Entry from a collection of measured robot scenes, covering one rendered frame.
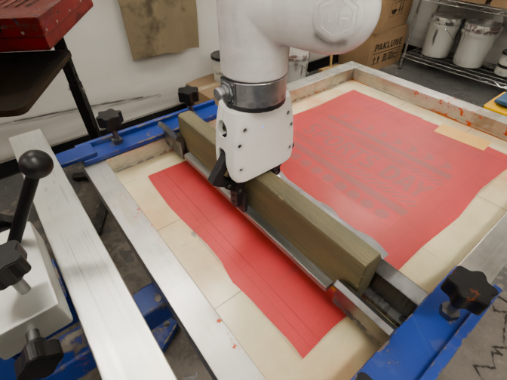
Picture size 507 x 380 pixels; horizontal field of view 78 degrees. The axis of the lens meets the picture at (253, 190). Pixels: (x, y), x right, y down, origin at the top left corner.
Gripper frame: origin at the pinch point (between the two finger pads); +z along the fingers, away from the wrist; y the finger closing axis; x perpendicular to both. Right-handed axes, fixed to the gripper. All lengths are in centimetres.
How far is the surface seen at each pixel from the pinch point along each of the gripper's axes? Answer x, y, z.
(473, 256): -26.2, 16.2, 2.3
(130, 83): 200, 45, 64
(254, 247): -5.0, -3.8, 5.9
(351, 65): 26, 57, 2
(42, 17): 88, -7, -8
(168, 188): 15.1, -7.6, 5.9
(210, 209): 5.9, -4.6, 5.9
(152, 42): 193, 65, 38
